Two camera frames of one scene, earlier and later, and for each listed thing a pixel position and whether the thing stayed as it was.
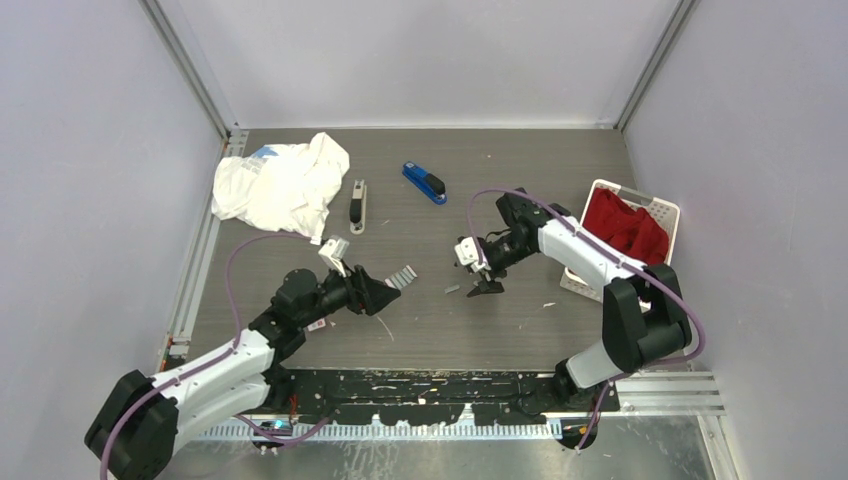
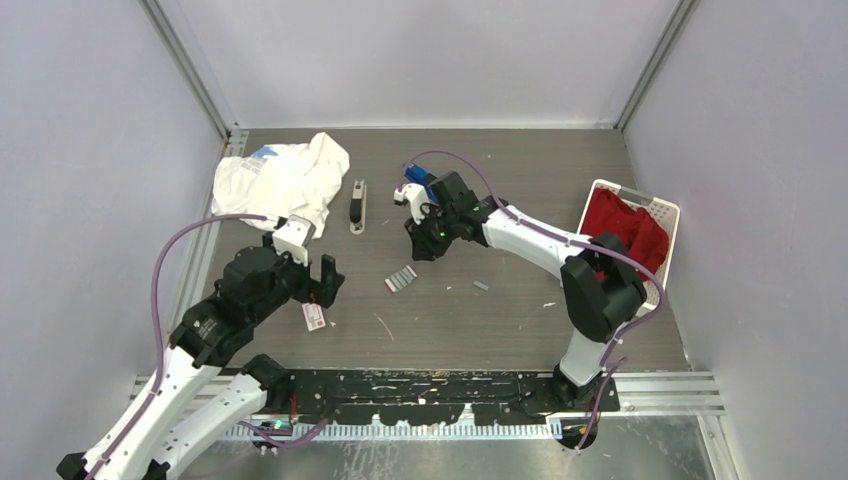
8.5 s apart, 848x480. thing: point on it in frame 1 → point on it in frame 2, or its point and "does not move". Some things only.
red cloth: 633,231 does not move
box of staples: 401,278 does not move
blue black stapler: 429,185 does not move
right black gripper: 487,287 → 423,248
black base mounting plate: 361,397 does not move
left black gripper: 378,294 → 329,278
